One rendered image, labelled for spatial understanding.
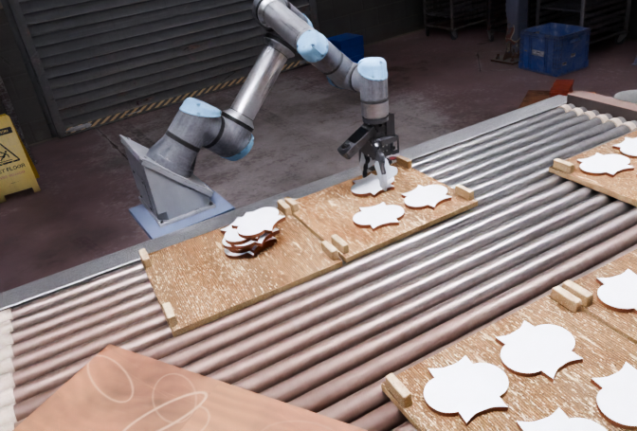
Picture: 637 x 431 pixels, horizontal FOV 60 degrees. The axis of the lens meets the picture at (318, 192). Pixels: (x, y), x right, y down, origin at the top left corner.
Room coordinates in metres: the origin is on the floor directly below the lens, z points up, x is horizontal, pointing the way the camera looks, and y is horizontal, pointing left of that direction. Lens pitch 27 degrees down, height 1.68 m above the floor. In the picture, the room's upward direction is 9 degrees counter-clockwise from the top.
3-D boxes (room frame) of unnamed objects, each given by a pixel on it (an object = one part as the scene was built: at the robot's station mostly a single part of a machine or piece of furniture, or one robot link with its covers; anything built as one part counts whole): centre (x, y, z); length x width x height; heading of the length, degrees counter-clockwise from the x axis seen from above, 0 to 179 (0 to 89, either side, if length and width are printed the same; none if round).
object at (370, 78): (1.44, -0.19, 1.25); 0.09 x 0.08 x 0.11; 36
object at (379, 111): (1.44, -0.18, 1.17); 0.08 x 0.08 x 0.05
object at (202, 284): (1.16, 0.23, 0.93); 0.41 x 0.35 x 0.02; 113
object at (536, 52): (5.14, -2.40, 0.19); 0.50 x 0.41 x 0.37; 22
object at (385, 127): (1.44, -0.19, 1.09); 0.09 x 0.08 x 0.12; 115
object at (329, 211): (1.33, -0.15, 0.93); 0.41 x 0.35 x 0.02; 115
